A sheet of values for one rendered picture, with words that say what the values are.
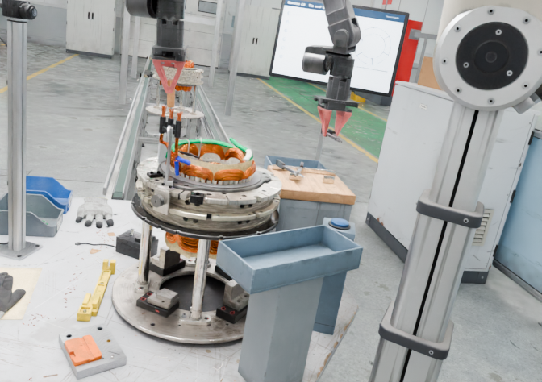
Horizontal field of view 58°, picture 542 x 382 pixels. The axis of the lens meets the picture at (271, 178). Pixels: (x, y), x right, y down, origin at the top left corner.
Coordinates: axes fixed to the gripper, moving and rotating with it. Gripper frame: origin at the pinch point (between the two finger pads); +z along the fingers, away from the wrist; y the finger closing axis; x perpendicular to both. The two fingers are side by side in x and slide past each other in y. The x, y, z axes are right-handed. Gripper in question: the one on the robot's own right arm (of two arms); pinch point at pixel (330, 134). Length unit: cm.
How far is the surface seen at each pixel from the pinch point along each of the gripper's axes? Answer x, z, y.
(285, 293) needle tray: 47, 20, 19
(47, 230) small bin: -14, 37, 71
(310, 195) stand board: 11.8, 13.3, 6.1
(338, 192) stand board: 10.2, 12.4, -1.2
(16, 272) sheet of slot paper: 6, 40, 73
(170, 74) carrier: -199, 9, 43
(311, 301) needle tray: 44, 23, 13
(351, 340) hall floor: -79, 118, -57
